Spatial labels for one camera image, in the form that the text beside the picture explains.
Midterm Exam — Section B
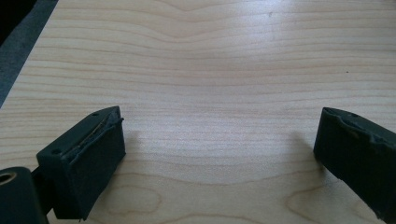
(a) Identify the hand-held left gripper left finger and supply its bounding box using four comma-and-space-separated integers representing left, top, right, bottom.
35, 105, 127, 222

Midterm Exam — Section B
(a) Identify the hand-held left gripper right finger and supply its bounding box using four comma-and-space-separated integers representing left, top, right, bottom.
313, 106, 396, 224

